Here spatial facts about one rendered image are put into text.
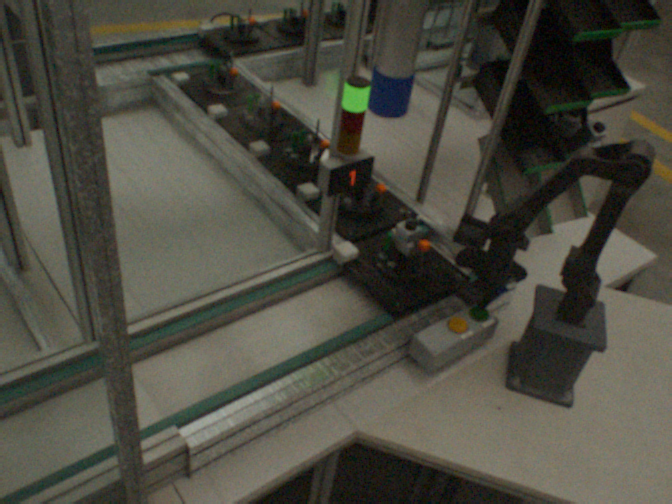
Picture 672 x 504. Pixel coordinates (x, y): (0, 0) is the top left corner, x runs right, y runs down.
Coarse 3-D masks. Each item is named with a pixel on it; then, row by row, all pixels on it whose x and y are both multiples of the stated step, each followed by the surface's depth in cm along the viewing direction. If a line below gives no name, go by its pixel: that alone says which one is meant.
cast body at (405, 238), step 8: (400, 224) 148; (408, 224) 147; (416, 224) 147; (392, 232) 153; (400, 232) 148; (408, 232) 146; (416, 232) 147; (392, 240) 151; (400, 240) 149; (408, 240) 147; (416, 240) 149; (400, 248) 150; (408, 248) 147; (416, 248) 149; (408, 256) 149
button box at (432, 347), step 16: (448, 320) 144; (480, 320) 145; (496, 320) 146; (416, 336) 139; (432, 336) 139; (448, 336) 140; (464, 336) 141; (480, 336) 145; (416, 352) 140; (432, 352) 136; (448, 352) 139; (464, 352) 145; (432, 368) 139
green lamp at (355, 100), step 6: (348, 90) 126; (354, 90) 126; (360, 90) 126; (366, 90) 126; (348, 96) 127; (354, 96) 126; (360, 96) 126; (366, 96) 127; (342, 102) 130; (348, 102) 128; (354, 102) 127; (360, 102) 127; (366, 102) 129; (348, 108) 128; (354, 108) 128; (360, 108) 128; (366, 108) 130
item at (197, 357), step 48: (240, 288) 144; (288, 288) 148; (336, 288) 154; (144, 336) 131; (192, 336) 137; (240, 336) 139; (288, 336) 140; (336, 336) 138; (144, 384) 126; (192, 384) 128; (240, 384) 125
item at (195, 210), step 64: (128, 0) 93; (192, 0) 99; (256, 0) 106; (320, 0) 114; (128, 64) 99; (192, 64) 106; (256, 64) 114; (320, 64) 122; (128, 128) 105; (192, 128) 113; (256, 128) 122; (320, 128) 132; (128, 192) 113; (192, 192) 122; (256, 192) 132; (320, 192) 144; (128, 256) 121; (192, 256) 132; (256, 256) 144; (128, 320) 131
